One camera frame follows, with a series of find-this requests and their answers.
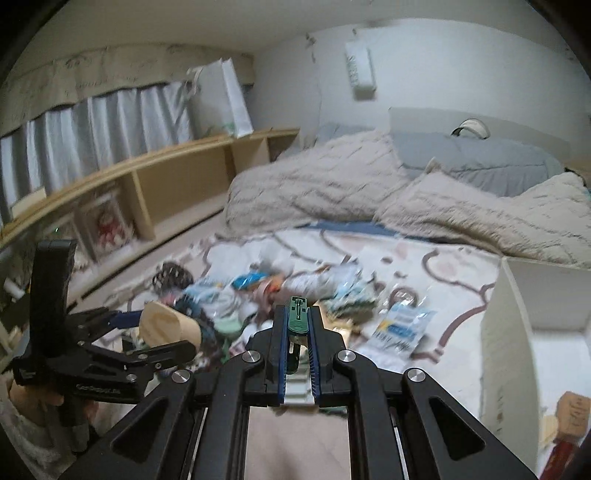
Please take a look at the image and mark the oval wooden board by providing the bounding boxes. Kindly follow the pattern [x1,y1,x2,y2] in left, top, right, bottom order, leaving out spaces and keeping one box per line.
[538,412,563,457]
[139,300,202,354]

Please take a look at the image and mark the white and black headphones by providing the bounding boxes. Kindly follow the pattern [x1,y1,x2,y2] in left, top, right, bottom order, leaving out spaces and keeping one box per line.
[451,118,491,140]

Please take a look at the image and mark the carved wooden block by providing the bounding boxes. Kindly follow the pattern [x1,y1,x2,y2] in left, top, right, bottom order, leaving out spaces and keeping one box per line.
[555,391,591,440]

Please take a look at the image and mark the beige valance with drawings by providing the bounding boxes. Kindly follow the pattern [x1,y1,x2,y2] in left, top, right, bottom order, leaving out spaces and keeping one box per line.
[0,43,256,136]

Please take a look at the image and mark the beige fuzzy blanket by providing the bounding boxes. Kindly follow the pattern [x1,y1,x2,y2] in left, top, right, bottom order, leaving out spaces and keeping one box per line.
[225,130,591,269]

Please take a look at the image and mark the red box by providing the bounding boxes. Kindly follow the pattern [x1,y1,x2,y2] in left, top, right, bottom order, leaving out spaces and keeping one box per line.
[544,438,583,480]

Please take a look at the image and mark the white tote bag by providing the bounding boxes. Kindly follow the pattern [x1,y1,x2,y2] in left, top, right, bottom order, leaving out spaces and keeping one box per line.
[186,57,254,138]

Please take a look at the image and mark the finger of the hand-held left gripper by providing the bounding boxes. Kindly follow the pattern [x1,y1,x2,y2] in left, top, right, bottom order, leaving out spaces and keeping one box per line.
[68,308,145,343]
[87,339,198,371]

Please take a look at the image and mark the wooden wall shelf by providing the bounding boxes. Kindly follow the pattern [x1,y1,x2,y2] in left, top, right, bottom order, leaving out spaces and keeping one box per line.
[0,128,302,325]

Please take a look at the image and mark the blue snack packet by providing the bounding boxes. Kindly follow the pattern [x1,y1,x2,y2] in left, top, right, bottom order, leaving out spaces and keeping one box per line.
[230,274,265,292]

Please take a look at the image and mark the green foil packet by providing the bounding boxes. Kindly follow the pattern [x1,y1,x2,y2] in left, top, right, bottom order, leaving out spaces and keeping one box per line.
[322,281,376,320]

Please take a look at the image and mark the doll in clear box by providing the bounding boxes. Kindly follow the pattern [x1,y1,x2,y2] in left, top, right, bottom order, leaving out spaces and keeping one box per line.
[75,191,140,262]

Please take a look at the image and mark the person's left hand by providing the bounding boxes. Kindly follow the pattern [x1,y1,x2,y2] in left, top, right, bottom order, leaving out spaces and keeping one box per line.
[8,382,101,417]

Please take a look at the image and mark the brown hair claw clip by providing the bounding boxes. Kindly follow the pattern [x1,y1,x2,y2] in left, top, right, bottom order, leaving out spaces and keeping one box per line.
[152,262,193,292]

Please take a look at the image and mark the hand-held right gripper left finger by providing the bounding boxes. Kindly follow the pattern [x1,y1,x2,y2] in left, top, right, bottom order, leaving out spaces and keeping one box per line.
[76,304,287,480]

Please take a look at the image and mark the green round compact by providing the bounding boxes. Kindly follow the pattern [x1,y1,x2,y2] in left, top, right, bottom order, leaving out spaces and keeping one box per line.
[213,320,244,339]

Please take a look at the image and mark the white lace roll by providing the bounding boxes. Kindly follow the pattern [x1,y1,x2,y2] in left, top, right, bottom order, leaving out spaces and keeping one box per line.
[285,269,343,299]

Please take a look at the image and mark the blue and yellow sachet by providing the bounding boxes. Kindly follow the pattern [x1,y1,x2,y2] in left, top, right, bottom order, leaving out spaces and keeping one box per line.
[368,306,438,357]

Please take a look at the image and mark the white cardboard box container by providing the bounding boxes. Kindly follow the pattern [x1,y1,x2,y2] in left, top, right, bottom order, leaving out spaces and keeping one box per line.
[479,256,591,464]

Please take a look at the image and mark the person's left forearm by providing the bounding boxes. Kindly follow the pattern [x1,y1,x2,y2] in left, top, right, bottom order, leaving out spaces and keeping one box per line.
[0,396,75,464]

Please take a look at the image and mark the grey pillow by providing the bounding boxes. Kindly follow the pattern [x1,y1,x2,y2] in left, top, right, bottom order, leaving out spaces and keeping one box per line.
[313,122,565,198]

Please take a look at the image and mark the multicolour crochet piece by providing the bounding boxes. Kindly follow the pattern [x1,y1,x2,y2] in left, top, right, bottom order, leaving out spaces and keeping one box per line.
[174,294,223,357]

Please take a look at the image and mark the green clothespin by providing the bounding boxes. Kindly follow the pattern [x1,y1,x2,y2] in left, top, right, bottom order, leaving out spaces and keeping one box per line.
[285,296,311,376]

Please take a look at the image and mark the grey curtain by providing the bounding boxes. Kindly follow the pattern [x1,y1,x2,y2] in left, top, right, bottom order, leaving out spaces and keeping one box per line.
[0,80,195,223]

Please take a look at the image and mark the white headboard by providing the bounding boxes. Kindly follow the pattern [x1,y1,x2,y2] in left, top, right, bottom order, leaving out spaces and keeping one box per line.
[389,106,574,172]

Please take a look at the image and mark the cartoon printed bed sheet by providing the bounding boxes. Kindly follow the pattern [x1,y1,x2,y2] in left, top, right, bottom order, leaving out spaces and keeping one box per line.
[105,220,505,480]

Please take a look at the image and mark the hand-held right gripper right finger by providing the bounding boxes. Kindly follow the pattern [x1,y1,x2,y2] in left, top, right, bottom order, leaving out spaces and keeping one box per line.
[307,305,539,480]

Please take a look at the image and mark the small brown tape roll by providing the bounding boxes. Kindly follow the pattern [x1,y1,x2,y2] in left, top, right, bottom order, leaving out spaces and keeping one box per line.
[389,285,417,306]

